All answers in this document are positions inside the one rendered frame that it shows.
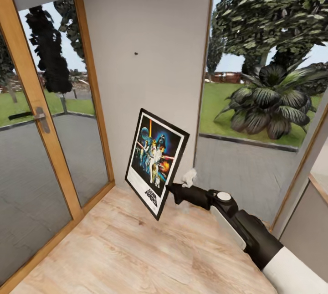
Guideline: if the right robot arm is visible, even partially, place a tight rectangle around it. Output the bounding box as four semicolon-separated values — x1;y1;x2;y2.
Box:
165;168;328;294

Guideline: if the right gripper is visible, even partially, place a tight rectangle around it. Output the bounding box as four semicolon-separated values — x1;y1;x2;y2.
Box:
165;183;201;205

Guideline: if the poster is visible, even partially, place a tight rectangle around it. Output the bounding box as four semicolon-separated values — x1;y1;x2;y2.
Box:
125;105;190;221

